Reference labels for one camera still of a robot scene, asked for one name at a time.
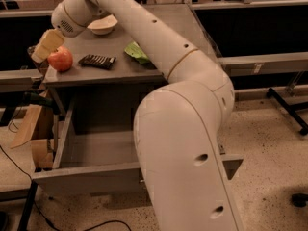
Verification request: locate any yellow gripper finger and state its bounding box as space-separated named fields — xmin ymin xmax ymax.
xmin=35 ymin=29 xmax=64 ymax=59

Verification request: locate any red apple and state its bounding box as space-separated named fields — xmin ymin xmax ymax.
xmin=47 ymin=46 xmax=73 ymax=72

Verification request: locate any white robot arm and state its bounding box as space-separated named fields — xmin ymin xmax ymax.
xmin=51 ymin=0 xmax=244 ymax=231

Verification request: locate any open grey top drawer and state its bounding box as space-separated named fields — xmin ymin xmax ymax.
xmin=35 ymin=92 xmax=239 ymax=197

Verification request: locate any white bowl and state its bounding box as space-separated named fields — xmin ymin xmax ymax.
xmin=88 ymin=15 xmax=117 ymax=36

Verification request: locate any dark chocolate bar wrapper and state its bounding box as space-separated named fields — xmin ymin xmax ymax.
xmin=79 ymin=54 xmax=116 ymax=70

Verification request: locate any grey cabinet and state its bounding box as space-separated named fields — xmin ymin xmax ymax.
xmin=44 ymin=4 xmax=216 ymax=114

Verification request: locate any green chip bag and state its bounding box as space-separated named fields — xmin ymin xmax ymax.
xmin=124 ymin=41 xmax=150 ymax=64

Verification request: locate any cardboard box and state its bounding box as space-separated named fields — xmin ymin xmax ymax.
xmin=10 ymin=91 xmax=55 ymax=169

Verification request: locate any black chair base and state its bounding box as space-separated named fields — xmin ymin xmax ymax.
xmin=267 ymin=88 xmax=308 ymax=208

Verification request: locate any green tool handle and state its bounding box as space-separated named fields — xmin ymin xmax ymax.
xmin=23 ymin=92 xmax=53 ymax=108

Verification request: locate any black floor cable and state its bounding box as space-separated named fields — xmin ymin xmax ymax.
xmin=0 ymin=144 xmax=133 ymax=231

